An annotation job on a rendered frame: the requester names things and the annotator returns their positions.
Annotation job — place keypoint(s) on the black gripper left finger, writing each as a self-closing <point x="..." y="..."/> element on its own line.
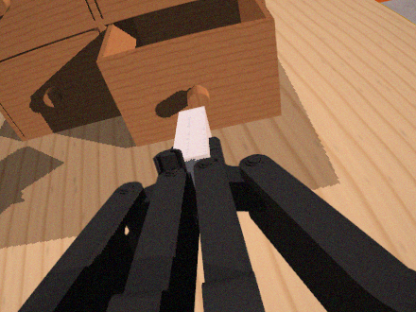
<point x="161" y="267"/>

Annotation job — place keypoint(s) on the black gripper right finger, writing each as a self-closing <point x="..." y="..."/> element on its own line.
<point x="344" y="268"/>

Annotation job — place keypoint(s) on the brown wooden chest of drawers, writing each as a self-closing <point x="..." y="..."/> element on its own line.
<point x="102" y="24"/>

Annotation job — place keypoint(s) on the brown wooden drawer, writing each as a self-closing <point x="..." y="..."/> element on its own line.
<point x="27" y="21"/>
<point x="55" y="85"/>
<point x="110" y="8"/>
<point x="235" y="64"/>

